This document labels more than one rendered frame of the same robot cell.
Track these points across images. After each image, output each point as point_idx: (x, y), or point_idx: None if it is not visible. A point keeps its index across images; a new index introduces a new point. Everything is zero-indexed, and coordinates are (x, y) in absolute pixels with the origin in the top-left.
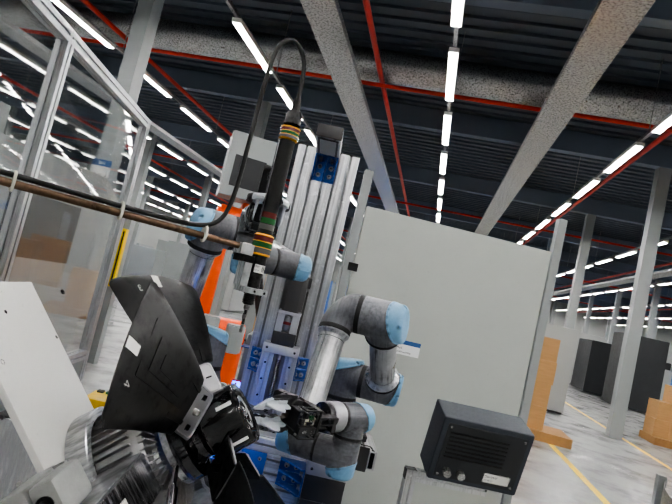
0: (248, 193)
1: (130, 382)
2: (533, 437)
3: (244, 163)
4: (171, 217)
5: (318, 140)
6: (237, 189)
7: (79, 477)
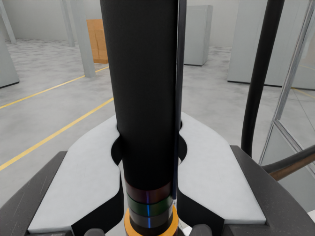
0: (288, 193)
1: None
2: None
3: (262, 32)
4: (297, 152)
5: None
6: (246, 106)
7: None
